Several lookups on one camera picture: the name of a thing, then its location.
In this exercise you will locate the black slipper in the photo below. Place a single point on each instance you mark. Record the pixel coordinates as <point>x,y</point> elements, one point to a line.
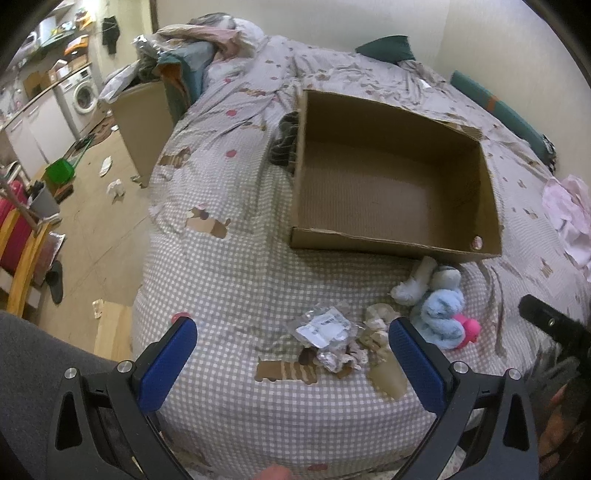
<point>54,280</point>

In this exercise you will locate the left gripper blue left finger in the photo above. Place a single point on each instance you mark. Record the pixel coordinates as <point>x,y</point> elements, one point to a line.
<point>104,425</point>

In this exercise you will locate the red bag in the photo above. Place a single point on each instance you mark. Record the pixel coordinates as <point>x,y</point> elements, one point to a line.
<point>19,234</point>

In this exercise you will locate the white washing machine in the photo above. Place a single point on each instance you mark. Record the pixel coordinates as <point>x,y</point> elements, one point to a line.
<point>78,99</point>

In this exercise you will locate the dark sock behind box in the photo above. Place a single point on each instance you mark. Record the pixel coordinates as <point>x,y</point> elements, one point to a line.
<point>283,152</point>

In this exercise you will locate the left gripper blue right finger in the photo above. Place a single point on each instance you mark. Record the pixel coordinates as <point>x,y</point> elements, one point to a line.
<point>493,411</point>

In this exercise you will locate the grey trash bin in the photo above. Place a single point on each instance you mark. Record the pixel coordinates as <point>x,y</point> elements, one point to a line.
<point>42,202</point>

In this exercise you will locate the pink white clothing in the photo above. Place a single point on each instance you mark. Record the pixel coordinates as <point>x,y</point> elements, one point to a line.
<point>566,204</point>

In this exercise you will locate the dark green pillow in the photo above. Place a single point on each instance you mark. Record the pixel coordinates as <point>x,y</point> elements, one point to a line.
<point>391,49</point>

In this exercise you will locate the teal rolled mat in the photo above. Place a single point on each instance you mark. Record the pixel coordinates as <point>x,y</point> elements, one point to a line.
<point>539,143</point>

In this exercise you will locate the checkered patterned bed cover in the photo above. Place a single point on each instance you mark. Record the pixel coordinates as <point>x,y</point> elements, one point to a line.
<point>219,252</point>

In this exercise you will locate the light blue fluffy sock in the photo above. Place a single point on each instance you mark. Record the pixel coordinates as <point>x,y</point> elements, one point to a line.
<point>434,318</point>

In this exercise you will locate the yellow wooden chair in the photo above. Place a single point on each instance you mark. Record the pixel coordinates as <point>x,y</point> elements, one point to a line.
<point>21,280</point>

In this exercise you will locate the pile of clothes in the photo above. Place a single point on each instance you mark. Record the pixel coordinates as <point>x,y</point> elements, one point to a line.
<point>178,55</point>

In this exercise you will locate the brown cabinet box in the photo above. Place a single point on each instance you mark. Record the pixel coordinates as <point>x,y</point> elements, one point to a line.
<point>145,124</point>

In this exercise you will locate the beige sock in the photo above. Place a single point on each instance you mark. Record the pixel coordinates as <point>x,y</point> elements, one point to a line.
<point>385,372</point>

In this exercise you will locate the open brown cardboard box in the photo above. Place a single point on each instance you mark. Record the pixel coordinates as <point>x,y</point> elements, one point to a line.
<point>372,177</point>

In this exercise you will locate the pink rubber duck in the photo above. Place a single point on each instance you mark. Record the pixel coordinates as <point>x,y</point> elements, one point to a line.
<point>472,329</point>

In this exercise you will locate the grey white fluffy sock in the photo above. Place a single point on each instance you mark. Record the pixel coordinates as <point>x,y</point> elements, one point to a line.
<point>445,278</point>

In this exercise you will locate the person's right hand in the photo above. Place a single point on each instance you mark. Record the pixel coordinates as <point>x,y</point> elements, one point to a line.
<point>554,433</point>

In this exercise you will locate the floral patterned scrunchie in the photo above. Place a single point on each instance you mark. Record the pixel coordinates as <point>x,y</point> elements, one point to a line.
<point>352,356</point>

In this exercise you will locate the clear plastic packet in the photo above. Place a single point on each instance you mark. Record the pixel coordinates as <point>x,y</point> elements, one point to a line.
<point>324,326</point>

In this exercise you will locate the white kitchen cabinet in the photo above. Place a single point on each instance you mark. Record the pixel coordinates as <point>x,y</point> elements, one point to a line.
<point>39,135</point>

